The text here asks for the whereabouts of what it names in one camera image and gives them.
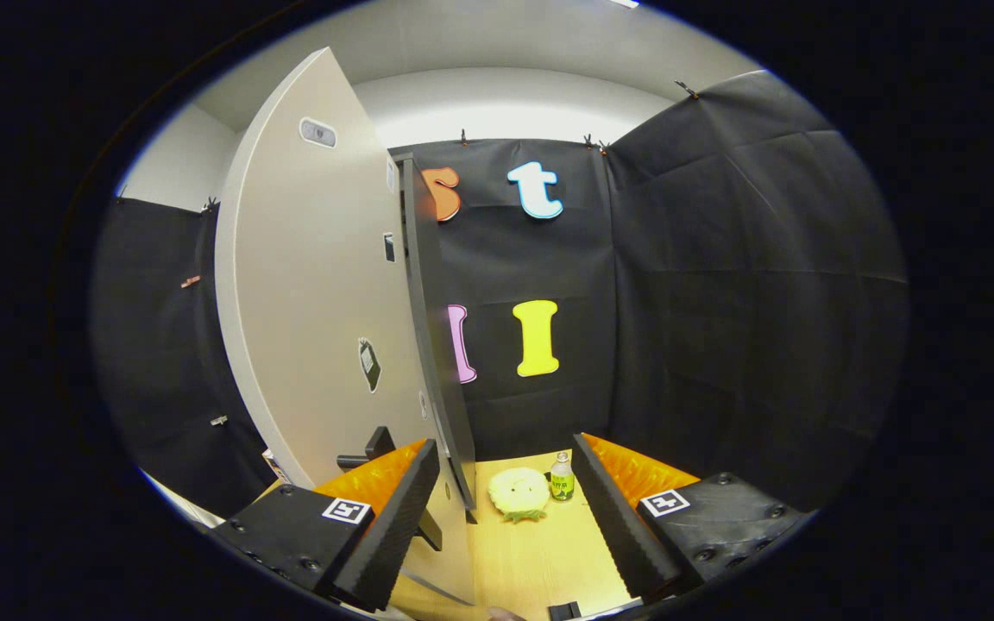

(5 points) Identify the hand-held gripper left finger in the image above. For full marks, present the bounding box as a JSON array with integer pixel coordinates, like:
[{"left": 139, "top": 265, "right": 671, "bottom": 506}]
[{"left": 208, "top": 438, "right": 442, "bottom": 612}]

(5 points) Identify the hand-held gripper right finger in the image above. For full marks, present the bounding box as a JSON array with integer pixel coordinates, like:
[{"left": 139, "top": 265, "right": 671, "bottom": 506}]
[{"left": 572, "top": 433, "right": 815, "bottom": 605}]

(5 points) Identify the grey shoe cabinet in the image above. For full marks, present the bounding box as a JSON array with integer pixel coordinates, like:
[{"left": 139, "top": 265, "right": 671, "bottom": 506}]
[{"left": 392, "top": 153, "right": 478, "bottom": 524}]

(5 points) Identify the beige shoe cabinet door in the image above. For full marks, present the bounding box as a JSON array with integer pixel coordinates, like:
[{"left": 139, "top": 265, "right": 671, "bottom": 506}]
[{"left": 214, "top": 47, "right": 476, "bottom": 605}]

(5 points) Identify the green drink bottle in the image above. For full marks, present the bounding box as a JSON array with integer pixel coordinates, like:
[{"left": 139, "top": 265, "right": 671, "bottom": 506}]
[{"left": 550, "top": 450, "right": 576, "bottom": 503}]

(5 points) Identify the yellow plush toy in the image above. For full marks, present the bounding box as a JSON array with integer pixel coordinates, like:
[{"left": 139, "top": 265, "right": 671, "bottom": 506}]
[{"left": 488, "top": 467, "right": 551, "bottom": 524}]

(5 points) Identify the black backdrop cloth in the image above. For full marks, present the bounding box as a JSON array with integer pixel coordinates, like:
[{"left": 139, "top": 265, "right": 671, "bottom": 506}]
[{"left": 90, "top": 69, "right": 910, "bottom": 518}]

